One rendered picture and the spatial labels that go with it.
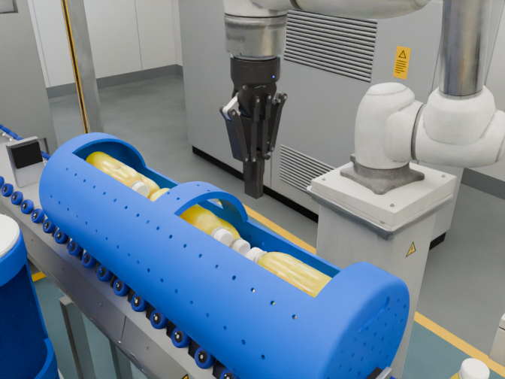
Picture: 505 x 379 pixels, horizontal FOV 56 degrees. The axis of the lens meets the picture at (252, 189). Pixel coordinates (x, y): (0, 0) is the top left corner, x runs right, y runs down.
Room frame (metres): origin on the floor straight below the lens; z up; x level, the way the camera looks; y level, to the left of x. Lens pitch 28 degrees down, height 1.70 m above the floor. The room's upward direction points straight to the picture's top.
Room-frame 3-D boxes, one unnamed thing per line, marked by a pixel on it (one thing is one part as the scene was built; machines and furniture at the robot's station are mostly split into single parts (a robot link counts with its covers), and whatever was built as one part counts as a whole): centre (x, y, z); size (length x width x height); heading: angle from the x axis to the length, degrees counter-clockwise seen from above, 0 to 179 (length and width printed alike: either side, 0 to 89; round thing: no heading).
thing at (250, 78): (0.72, 0.00, 1.49); 0.08 x 0.07 x 0.09; 135
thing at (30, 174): (1.47, 0.76, 1.00); 0.10 x 0.04 x 0.15; 135
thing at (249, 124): (0.71, 0.01, 1.42); 0.04 x 0.01 x 0.11; 45
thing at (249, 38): (0.72, 0.00, 1.56); 0.09 x 0.09 x 0.06
